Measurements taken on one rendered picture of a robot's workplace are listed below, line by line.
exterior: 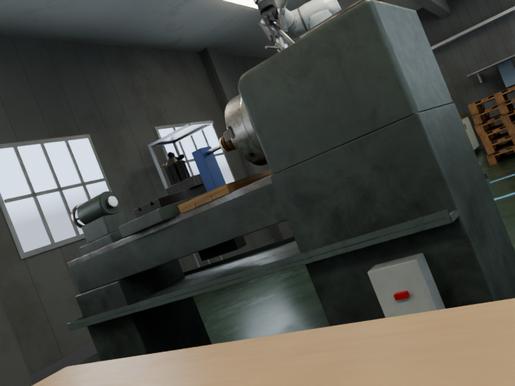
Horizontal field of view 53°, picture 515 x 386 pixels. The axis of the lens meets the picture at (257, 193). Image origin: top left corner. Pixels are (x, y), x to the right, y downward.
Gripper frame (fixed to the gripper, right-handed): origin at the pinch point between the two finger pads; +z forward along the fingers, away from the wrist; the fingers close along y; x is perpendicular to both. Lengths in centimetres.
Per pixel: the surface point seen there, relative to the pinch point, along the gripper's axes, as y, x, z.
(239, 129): 17.1, 27.7, 27.5
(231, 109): 19.2, 24.8, 18.7
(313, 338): -82, 170, 65
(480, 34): 85, -1016, -90
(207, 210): 48, 29, 52
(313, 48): -27.6, 34.0, 15.8
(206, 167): 50, 16, 34
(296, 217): 3, 34, 68
